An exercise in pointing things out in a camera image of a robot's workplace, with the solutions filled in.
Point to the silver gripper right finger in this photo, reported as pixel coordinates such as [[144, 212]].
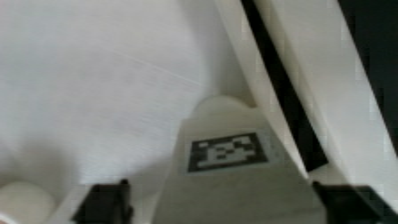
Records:
[[354, 203]]

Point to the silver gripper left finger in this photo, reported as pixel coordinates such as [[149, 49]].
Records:
[[100, 206]]

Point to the white table leg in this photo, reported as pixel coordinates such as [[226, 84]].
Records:
[[235, 182]]

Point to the white square table top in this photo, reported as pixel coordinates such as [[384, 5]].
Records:
[[110, 65]]

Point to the white right wall bar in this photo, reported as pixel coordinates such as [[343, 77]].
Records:
[[318, 54]]

